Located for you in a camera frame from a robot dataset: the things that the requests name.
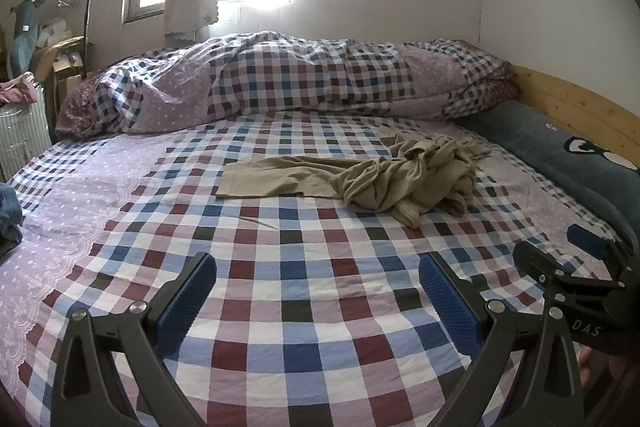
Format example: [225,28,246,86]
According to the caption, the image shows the beige long-sleeve garment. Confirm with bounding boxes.
[216,131,490,229]

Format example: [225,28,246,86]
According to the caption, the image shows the folded blue-grey clothes stack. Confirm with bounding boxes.
[0,183,24,260]

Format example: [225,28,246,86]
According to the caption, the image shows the person's right hand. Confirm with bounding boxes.
[577,346,639,411]

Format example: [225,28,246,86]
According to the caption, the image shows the blue-grey cartoon pillow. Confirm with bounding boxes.
[457,101,639,251]

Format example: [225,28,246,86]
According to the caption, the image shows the checkered bed sheet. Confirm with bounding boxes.
[1,113,613,426]

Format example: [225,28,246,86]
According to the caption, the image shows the white striped storage box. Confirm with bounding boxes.
[0,86,51,182]

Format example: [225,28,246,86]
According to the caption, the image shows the pink cloth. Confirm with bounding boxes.
[0,72,37,104]

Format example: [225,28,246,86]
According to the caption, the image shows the checkered rolled duvet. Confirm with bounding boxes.
[55,31,520,140]

